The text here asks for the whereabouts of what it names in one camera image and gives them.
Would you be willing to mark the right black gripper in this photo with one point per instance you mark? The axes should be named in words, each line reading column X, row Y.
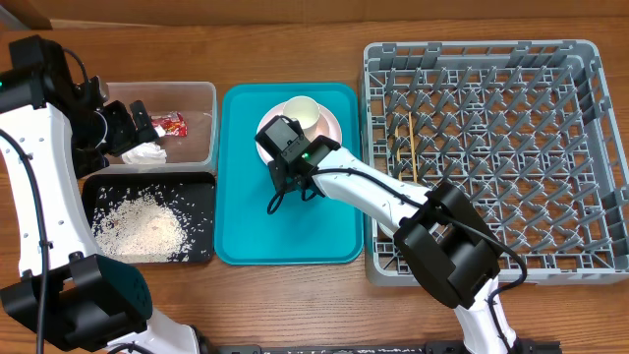
column 273, row 174

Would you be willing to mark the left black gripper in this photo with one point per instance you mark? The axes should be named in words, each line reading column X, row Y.
column 127, row 134

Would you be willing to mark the white napkin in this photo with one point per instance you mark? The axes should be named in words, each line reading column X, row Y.
column 146, row 153

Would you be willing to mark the red foil wrapper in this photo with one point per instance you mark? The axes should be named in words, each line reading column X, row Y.
column 170, row 124

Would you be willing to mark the white cup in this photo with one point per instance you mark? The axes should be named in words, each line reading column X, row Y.
column 304, row 110

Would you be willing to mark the white rice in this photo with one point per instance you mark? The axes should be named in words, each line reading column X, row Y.
column 140, row 228

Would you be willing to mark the white bowl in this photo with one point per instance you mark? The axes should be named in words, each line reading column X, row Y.
column 386, row 231

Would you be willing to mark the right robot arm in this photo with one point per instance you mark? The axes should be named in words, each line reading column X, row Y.
column 447, row 245

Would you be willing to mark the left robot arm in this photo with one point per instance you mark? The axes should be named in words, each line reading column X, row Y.
column 55, row 131

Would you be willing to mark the grey dishwasher rack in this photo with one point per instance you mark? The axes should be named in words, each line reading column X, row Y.
column 525, row 129

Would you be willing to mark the teal serving tray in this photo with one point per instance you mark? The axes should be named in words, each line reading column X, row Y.
column 320, row 231

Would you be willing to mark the large white plate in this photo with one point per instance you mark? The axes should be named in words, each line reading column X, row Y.
column 335, row 129

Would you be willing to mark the clear plastic bin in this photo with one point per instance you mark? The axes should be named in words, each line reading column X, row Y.
column 196, row 102

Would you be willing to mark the black plastic tray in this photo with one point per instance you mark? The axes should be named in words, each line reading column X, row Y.
column 196, row 192

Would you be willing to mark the cardboard backdrop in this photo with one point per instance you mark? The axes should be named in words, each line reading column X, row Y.
column 47, row 14

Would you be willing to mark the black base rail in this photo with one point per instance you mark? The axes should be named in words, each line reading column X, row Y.
column 527, row 346

